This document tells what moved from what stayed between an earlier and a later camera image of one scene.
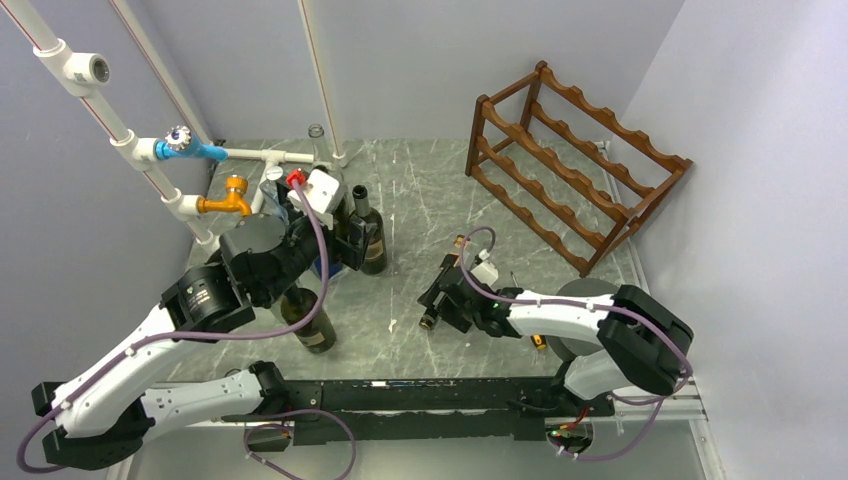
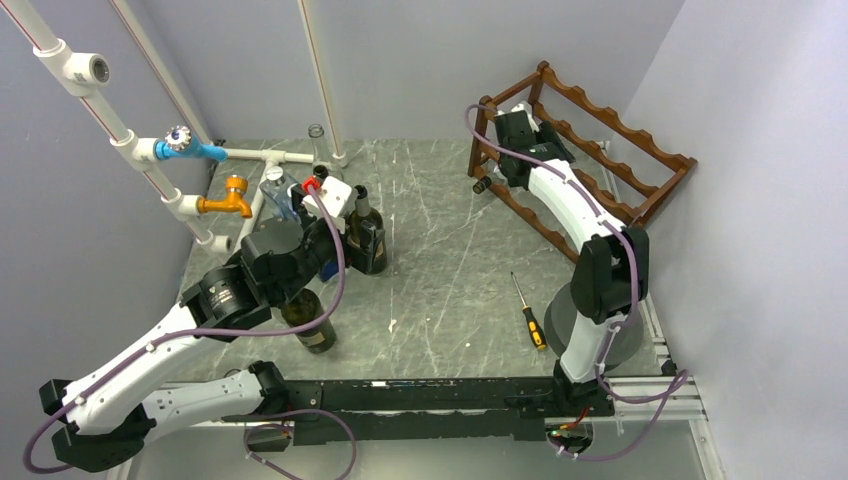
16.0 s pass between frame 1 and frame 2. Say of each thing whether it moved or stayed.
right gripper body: moved
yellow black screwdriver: stayed
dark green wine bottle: moved
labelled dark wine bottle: stayed
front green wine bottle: stayed
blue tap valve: stayed
